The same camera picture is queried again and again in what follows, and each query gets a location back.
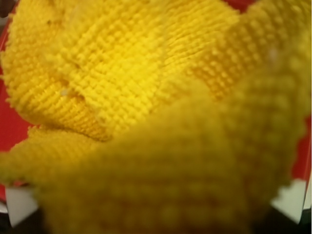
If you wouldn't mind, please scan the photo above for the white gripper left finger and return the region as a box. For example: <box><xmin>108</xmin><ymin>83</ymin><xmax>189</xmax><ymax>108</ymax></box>
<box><xmin>5</xmin><ymin>186</ymin><xmax>39</xmax><ymax>227</ymax></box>

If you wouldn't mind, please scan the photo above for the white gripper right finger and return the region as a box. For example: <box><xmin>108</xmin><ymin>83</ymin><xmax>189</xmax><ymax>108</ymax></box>
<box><xmin>271</xmin><ymin>179</ymin><xmax>306</xmax><ymax>224</ymax></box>

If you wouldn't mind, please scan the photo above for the yellow microfiber cloth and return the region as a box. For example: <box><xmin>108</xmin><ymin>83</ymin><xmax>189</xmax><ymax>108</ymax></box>
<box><xmin>0</xmin><ymin>0</ymin><xmax>312</xmax><ymax>234</ymax></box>

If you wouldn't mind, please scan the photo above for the red plastic tray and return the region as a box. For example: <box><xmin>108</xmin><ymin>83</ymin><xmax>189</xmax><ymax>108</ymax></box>
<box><xmin>0</xmin><ymin>0</ymin><xmax>311</xmax><ymax>203</ymax></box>

